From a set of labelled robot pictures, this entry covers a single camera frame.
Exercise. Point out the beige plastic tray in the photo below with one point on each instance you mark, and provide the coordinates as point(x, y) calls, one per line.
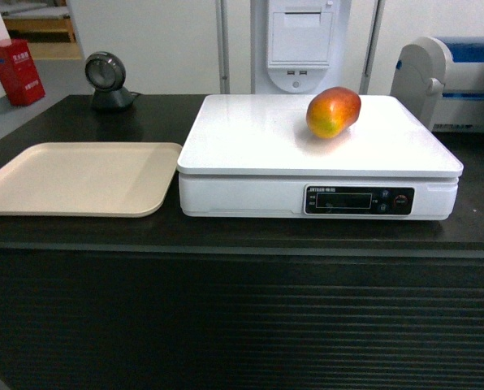
point(88, 179)

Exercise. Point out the white receipt printer kiosk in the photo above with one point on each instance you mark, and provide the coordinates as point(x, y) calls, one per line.
point(297, 46)

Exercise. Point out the red fire extinguisher box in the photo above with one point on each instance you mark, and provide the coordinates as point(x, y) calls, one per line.
point(18, 74)

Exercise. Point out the grey blue bag dispenser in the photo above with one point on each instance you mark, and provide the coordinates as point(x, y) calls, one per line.
point(440, 80)

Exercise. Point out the white checkout scale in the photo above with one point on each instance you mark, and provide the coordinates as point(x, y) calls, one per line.
point(252, 156)

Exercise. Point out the dark red mango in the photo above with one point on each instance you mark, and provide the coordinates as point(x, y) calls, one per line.
point(332, 111)

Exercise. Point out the black barcode scanner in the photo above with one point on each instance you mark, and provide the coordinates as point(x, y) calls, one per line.
point(107, 75)

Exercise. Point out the wooden shelf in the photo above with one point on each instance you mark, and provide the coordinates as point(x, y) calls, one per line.
point(46, 24)

